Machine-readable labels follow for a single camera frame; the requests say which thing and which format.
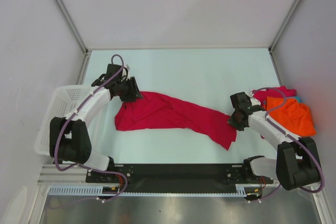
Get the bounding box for folded orange t shirt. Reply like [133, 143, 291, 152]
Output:
[270, 98, 316, 137]

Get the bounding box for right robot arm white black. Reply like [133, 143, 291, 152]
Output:
[228, 92, 325, 194]

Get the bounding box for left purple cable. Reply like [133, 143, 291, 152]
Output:
[54, 54, 129, 204]

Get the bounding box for white perforated plastic basket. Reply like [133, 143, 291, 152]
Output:
[35, 84, 92, 156]

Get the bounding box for purple cable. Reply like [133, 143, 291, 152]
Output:
[248, 87, 326, 204]
[54, 54, 129, 204]

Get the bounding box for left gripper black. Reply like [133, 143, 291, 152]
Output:
[117, 77, 143, 103]

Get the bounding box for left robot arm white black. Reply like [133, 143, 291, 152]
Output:
[49, 63, 142, 182]

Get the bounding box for folded magenta t shirt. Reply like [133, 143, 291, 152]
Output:
[252, 85, 297, 140]

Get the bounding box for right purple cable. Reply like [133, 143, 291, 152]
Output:
[248, 87, 326, 204]

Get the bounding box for crimson red t shirt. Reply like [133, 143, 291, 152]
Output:
[114, 91, 237, 150]

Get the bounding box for folded teal t shirt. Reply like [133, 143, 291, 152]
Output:
[294, 96, 302, 103]

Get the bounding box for aluminium extrusion rail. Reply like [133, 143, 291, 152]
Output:
[37, 164, 87, 185]

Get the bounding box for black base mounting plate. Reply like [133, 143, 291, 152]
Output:
[86, 163, 274, 194]

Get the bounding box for white slotted cable duct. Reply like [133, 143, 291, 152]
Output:
[48, 185, 247, 197]

